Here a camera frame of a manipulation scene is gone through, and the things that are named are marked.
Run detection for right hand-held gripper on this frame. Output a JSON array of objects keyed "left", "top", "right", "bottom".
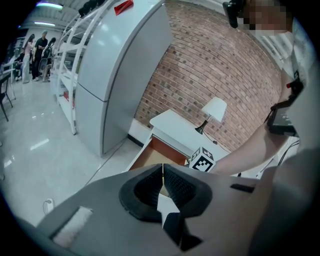
[{"left": 188, "top": 146, "right": 216, "bottom": 173}]

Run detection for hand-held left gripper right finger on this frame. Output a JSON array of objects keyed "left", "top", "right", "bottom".
[{"left": 162, "top": 163, "right": 213, "bottom": 218}]

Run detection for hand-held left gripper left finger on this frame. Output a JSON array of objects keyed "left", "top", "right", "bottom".
[{"left": 118, "top": 163, "right": 165, "bottom": 222}]

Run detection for white drawer wooden inside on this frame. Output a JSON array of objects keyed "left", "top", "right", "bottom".
[{"left": 123, "top": 136, "right": 189, "bottom": 173}]

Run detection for person's right forearm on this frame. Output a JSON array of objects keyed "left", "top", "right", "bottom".
[{"left": 212, "top": 121, "right": 278, "bottom": 176}]

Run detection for white desk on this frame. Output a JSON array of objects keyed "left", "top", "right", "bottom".
[{"left": 149, "top": 109, "right": 276, "bottom": 179}]

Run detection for white shade table lamp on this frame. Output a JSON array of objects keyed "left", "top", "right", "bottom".
[{"left": 194, "top": 96, "right": 228, "bottom": 135}]

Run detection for person's white t-shirt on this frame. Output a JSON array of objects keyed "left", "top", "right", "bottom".
[{"left": 254, "top": 17, "right": 320, "bottom": 256}]

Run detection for grey two-door refrigerator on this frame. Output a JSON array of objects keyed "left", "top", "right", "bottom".
[{"left": 74, "top": 0, "right": 175, "bottom": 158}]

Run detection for white metal shelving rack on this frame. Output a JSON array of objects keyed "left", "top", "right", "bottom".
[{"left": 49, "top": 0, "right": 116, "bottom": 136}]

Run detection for person's head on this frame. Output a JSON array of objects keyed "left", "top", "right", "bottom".
[{"left": 237, "top": 0, "right": 293, "bottom": 32}]

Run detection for black metal chair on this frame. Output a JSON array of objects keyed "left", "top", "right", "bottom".
[{"left": 0, "top": 74, "right": 16, "bottom": 123}]

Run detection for black bundled items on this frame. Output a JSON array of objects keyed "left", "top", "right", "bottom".
[{"left": 78, "top": 0, "right": 106, "bottom": 17}]

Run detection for black lamp cable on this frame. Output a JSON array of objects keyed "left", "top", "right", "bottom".
[{"left": 202, "top": 130, "right": 226, "bottom": 151}]

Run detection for grey refrigerator power cable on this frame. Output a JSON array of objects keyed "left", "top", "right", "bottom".
[{"left": 84, "top": 139, "right": 126, "bottom": 187}]

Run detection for black head-worn camera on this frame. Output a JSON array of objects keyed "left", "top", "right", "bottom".
[{"left": 222, "top": 0, "right": 245, "bottom": 29}]

